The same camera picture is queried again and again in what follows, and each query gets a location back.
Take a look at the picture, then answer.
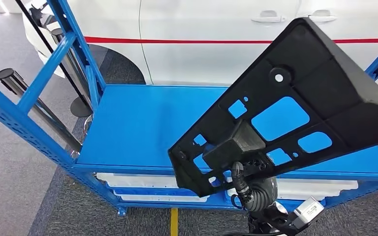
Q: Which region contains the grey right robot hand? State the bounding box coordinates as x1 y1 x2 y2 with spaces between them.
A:
230 159 279 204

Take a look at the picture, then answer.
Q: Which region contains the black plastic plate bracket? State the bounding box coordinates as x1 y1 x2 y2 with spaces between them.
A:
167 17 378 198

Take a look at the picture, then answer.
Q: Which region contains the blue metal shelf rack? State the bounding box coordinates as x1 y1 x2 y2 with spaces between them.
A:
0 0 378 217

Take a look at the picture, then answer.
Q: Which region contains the white car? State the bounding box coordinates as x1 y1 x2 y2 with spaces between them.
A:
23 0 378 92

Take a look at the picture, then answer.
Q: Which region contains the red barrier belt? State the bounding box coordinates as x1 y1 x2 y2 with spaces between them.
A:
84 36 378 45

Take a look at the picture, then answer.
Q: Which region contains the black barrier belt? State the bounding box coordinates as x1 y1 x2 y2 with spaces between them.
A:
14 0 92 105

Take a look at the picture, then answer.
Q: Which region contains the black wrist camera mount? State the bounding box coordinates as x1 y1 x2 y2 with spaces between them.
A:
267 211 307 236

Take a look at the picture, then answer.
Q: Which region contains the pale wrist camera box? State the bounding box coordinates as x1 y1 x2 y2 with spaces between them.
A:
292 196 326 225

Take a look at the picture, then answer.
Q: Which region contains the white car door handle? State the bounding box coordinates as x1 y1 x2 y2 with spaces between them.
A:
251 10 287 24
308 9 338 23

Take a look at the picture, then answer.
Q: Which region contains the chrome stanchion post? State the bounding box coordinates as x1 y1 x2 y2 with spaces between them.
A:
0 67 83 154
50 28 94 118

